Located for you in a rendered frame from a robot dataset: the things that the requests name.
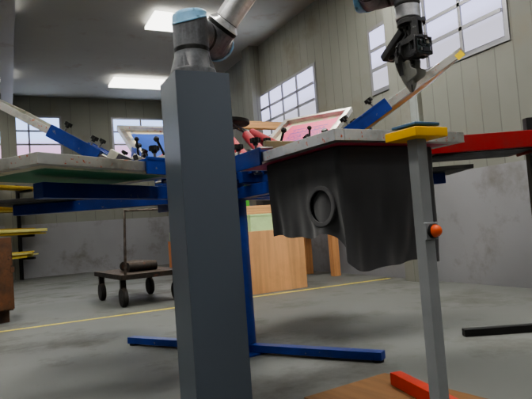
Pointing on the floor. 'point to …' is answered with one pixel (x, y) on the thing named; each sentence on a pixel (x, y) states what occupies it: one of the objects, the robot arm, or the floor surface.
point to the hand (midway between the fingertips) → (409, 88)
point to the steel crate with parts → (6, 279)
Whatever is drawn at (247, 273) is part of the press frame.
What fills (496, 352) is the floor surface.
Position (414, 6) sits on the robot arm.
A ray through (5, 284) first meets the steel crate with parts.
